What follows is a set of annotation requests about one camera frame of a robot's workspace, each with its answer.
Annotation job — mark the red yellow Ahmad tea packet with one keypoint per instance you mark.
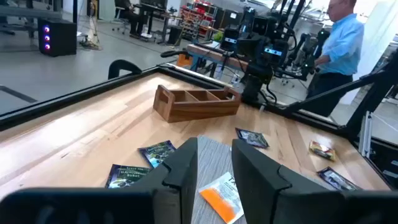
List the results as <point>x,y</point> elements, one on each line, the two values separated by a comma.
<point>322,151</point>

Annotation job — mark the wooden top workbench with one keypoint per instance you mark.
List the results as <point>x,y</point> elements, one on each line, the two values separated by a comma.
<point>214,54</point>

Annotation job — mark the dark foil tea packet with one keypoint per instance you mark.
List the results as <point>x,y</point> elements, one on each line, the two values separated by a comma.
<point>337,180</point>
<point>252,138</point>
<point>157,152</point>
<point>126,176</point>

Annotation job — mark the orange box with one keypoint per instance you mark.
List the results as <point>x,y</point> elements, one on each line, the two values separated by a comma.
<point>184,60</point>

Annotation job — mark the background office desk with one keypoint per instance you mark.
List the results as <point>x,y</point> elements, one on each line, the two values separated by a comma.
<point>155,12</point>

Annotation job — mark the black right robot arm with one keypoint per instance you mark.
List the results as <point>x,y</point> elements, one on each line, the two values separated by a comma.
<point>255,87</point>

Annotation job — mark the black aluminium table frame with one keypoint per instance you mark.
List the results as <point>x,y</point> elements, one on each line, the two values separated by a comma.
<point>62,102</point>

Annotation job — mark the wooden tea organizer box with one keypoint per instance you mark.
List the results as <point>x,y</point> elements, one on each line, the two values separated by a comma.
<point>202,110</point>

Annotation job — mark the red storage shelf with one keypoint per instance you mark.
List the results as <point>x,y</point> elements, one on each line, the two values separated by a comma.
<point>199,18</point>

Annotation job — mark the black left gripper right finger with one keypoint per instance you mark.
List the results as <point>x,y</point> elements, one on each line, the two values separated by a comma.
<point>264,193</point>

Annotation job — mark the background robot station arms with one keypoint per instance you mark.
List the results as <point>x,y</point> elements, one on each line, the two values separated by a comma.
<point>306,62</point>

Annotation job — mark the black computer tower with lights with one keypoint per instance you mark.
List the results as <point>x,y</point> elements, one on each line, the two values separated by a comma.
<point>57,37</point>

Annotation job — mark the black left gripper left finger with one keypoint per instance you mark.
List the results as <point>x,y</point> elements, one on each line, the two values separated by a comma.
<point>174,193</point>

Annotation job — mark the standing person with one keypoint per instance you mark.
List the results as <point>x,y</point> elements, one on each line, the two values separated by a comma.
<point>342,46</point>

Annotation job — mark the grey background table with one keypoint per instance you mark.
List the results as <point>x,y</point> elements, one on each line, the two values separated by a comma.
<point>28,12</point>

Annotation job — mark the grey woven placemat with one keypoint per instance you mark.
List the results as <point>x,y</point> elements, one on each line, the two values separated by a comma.
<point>214,158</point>

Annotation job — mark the seated person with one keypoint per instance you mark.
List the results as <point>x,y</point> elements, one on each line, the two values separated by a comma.
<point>132,15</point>

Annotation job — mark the office chair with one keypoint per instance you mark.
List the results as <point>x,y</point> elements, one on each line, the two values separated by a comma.
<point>119,18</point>

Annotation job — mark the white orange Tazo tea packet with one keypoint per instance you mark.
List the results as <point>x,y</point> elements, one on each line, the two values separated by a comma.
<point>217,196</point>

